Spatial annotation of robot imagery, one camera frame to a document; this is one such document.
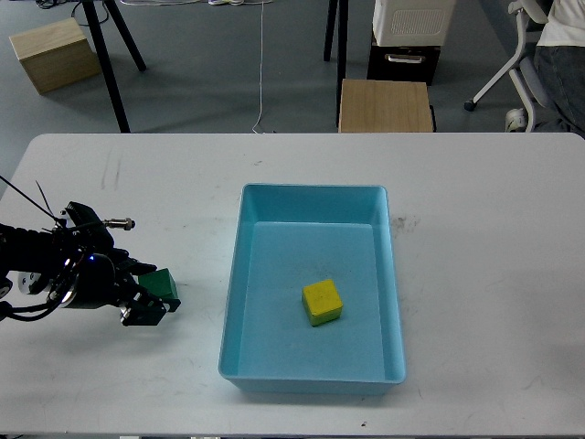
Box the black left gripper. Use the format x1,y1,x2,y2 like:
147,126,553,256
48,249,181,327

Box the green block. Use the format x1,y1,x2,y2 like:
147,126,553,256
138,268,178,300

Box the yellow block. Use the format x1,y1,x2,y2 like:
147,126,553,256
302,279,344,327

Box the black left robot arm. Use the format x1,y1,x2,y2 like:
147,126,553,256
1,201,181,327

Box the light blue plastic box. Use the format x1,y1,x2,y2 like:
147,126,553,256
218,184,406,395

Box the light wooden box left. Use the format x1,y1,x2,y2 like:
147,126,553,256
9,18,101,94

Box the wooden box center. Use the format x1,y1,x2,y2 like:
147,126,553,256
338,79,433,134

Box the black stand legs center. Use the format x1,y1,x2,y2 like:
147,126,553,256
323,0,349,126

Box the black drawer box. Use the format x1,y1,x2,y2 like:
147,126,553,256
367,38,441,86

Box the white appliance box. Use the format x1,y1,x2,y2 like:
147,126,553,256
372,0,456,47

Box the black tripod legs left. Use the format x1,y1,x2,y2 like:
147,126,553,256
80,1,146,134

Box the white office chair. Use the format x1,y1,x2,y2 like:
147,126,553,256
463,1,553,133

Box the seated person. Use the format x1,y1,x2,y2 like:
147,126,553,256
534,1,584,136

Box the white hanging cable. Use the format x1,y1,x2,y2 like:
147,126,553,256
251,0,267,135

